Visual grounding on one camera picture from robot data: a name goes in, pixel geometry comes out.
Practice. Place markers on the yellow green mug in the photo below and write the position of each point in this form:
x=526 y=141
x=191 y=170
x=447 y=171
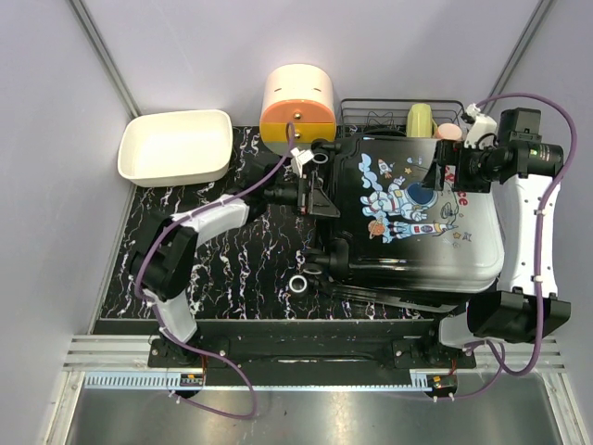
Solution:
x=420 y=121

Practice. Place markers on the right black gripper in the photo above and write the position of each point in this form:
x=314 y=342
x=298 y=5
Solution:
x=453 y=153

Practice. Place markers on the black white space suitcase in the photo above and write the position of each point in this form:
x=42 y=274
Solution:
x=395 y=238

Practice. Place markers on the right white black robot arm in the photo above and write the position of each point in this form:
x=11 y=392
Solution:
x=509 y=156

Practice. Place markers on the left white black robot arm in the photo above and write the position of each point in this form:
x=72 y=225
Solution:
x=164 y=257

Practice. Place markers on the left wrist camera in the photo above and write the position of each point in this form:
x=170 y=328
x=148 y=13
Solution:
x=300 y=157

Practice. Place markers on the pink orange cup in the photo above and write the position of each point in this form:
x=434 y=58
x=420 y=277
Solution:
x=449 y=131

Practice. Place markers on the white plastic basin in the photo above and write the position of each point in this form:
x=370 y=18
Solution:
x=176 y=148

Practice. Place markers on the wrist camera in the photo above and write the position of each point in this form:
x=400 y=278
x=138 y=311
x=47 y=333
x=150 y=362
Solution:
x=480 y=125
x=300 y=157

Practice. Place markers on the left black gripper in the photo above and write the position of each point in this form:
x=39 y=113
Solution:
x=314 y=201

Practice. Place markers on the slotted cable duct rail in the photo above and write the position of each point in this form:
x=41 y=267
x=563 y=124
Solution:
x=405 y=381

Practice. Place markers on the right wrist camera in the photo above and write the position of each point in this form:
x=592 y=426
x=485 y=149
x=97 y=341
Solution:
x=480 y=125

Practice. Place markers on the orange white drawer box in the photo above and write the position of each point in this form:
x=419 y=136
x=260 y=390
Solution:
x=303 y=95

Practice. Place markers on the black wire dish rack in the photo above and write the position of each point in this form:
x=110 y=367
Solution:
x=360 y=115

